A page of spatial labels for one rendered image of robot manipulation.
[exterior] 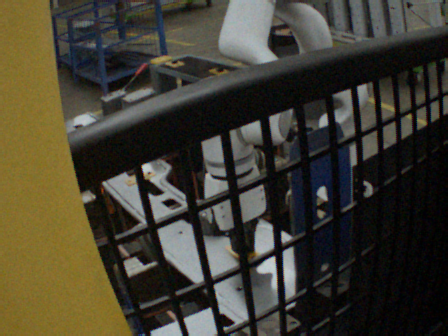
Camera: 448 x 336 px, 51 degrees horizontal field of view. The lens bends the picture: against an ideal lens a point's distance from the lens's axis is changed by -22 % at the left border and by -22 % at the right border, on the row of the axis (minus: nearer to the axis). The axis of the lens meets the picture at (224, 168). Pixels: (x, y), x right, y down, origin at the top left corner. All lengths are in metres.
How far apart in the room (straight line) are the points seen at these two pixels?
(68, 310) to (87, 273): 0.02
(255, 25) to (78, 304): 0.90
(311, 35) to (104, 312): 1.23
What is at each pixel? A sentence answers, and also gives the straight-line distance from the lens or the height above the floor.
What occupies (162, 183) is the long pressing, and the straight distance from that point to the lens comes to 1.44.
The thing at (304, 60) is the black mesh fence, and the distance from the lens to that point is 0.33.
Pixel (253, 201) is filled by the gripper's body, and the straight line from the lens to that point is 1.06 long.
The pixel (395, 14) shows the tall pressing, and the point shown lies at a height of 0.69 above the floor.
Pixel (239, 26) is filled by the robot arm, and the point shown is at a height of 1.43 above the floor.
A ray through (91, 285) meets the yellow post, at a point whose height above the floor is 1.55.
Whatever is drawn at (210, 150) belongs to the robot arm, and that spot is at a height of 1.24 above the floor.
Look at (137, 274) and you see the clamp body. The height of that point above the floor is 1.04.
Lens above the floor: 1.64
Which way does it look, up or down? 26 degrees down
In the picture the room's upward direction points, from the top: 9 degrees counter-clockwise
